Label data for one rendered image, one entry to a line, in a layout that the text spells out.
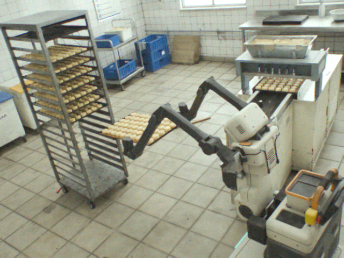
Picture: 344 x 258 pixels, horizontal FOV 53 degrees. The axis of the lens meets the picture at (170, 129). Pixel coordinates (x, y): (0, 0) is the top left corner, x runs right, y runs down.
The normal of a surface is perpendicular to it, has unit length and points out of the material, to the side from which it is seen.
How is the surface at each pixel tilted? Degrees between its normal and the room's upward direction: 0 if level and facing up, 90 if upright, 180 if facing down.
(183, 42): 71
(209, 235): 0
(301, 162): 90
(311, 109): 90
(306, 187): 0
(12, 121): 92
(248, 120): 47
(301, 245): 90
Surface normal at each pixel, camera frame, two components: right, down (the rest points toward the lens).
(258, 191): 0.72, 0.07
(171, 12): -0.57, 0.46
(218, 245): -0.14, -0.87
